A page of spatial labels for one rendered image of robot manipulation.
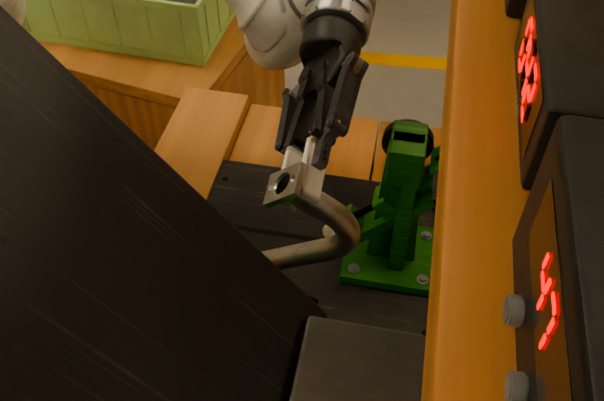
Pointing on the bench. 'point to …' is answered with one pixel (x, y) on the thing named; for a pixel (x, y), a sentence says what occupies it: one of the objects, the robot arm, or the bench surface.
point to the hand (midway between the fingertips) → (302, 173)
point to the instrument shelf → (475, 192)
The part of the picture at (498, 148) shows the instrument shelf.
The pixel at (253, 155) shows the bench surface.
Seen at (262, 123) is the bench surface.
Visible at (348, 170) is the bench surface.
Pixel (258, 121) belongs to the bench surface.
